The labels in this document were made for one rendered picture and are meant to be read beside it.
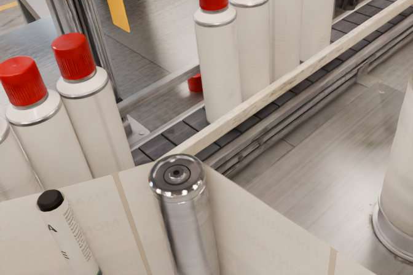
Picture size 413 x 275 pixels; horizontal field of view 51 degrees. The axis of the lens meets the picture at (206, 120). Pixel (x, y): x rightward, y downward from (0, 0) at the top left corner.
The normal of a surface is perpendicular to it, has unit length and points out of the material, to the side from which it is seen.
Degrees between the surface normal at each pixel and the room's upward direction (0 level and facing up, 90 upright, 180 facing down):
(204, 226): 90
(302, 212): 0
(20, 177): 90
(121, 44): 0
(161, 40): 0
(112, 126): 90
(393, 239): 90
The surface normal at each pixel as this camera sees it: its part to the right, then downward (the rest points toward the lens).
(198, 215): 0.62, 0.46
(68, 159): 0.79, 0.32
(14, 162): 0.92, 0.17
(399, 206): -0.88, 0.35
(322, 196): -0.10, -0.76
